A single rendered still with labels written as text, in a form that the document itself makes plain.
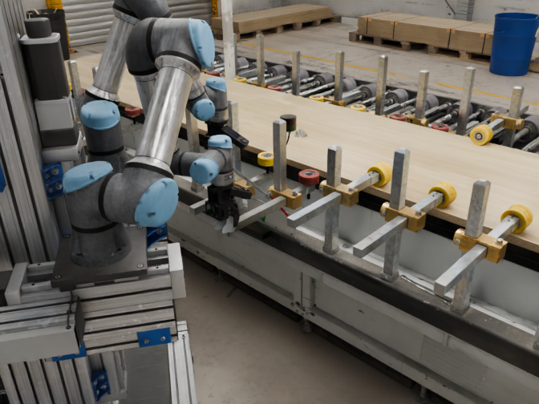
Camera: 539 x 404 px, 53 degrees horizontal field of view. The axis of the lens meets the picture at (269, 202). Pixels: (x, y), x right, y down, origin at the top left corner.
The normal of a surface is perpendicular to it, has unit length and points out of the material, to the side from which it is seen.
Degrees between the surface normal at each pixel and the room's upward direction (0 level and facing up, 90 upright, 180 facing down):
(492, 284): 90
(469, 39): 90
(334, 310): 89
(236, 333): 0
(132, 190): 46
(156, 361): 0
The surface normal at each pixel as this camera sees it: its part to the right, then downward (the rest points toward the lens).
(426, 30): -0.76, 0.32
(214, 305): -0.02, -0.89
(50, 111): 0.22, 0.44
